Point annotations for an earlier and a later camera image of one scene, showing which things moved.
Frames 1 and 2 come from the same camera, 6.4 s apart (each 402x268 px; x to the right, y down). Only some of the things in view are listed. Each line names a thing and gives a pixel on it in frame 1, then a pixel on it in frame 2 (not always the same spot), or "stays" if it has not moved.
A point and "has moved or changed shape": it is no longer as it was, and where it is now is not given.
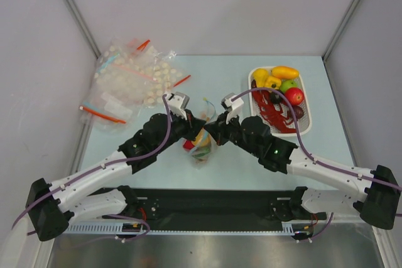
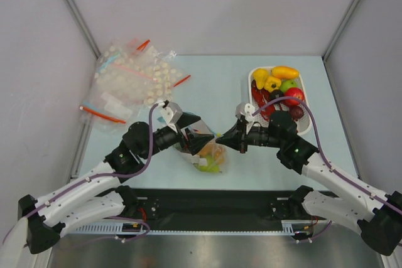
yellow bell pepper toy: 272,81 stays
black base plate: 205,205 stays
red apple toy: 294,95 stays
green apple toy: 287,84 stays
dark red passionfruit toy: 298,112 stays
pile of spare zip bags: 129,75 stays
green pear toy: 206,150 → 212,165
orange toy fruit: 203,139 has moved or changed shape
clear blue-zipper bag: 202,148 has moved or changed shape
